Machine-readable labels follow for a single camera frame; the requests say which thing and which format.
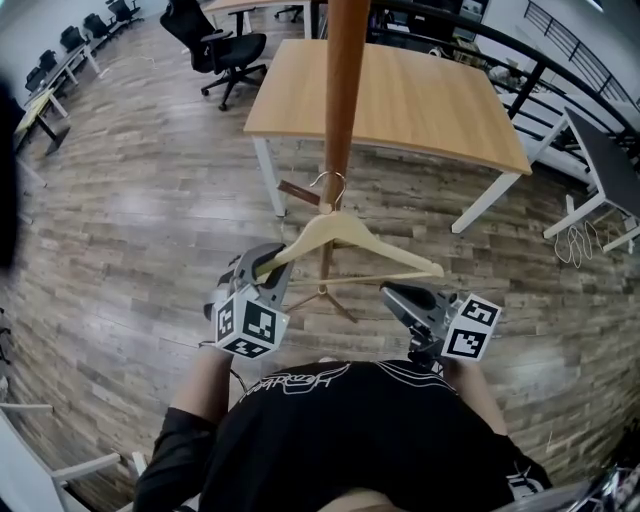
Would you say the light wooden hanger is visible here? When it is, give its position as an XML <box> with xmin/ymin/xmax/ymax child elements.
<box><xmin>254</xmin><ymin>170</ymin><xmax>446</xmax><ymax>289</ymax></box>

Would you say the wooden table with black legs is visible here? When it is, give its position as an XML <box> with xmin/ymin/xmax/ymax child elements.
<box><xmin>198</xmin><ymin>0</ymin><xmax>329</xmax><ymax>37</ymax></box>

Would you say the person's black printed shirt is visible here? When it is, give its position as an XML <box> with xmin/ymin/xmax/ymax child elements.
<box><xmin>132</xmin><ymin>358</ymin><xmax>552</xmax><ymax>512</ymax></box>

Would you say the yellow top black-legged table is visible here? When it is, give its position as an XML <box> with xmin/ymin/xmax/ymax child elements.
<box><xmin>13</xmin><ymin>86</ymin><xmax>72</xmax><ymax>157</ymax></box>

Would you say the dark top white-legged table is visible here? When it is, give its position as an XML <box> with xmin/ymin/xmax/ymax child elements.
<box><xmin>541</xmin><ymin>106</ymin><xmax>640</xmax><ymax>254</ymax></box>

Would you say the large black office chair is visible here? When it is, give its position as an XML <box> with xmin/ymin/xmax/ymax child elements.
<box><xmin>159</xmin><ymin>0</ymin><xmax>269</xmax><ymax>112</ymax></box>

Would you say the grey top white-legged table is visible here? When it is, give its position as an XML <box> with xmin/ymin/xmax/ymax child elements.
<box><xmin>24</xmin><ymin>41</ymin><xmax>102</xmax><ymax>119</ymax></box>

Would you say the brown wooden coat rack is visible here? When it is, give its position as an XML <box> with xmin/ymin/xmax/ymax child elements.
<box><xmin>276</xmin><ymin>0</ymin><xmax>373</xmax><ymax>324</ymax></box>

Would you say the person's left forearm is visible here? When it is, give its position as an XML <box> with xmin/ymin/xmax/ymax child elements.
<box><xmin>169</xmin><ymin>343</ymin><xmax>237</xmax><ymax>426</ymax></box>

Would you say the person's right forearm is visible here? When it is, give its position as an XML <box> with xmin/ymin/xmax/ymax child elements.
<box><xmin>441</xmin><ymin>358</ymin><xmax>509</xmax><ymax>437</ymax></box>

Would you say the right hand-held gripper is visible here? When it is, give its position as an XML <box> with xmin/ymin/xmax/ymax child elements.
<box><xmin>380</xmin><ymin>281</ymin><xmax>503</xmax><ymax>372</ymax></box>

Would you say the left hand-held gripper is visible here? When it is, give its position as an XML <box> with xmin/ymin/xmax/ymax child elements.
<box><xmin>201</xmin><ymin>242</ymin><xmax>297</xmax><ymax>362</ymax></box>

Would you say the light wooden table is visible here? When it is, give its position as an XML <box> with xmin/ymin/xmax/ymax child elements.
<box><xmin>243</xmin><ymin>38</ymin><xmax>534</xmax><ymax>235</ymax></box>

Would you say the white cables bundle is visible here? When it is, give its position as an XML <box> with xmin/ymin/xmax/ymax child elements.
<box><xmin>553</xmin><ymin>219</ymin><xmax>622</xmax><ymax>267</ymax></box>

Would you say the white metal frame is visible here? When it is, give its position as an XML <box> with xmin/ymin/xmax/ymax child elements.
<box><xmin>0</xmin><ymin>401</ymin><xmax>122</xmax><ymax>512</ymax></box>

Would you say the black metal railing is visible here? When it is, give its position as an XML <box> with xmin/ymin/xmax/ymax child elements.
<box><xmin>368</xmin><ymin>0</ymin><xmax>640</xmax><ymax>169</ymax></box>

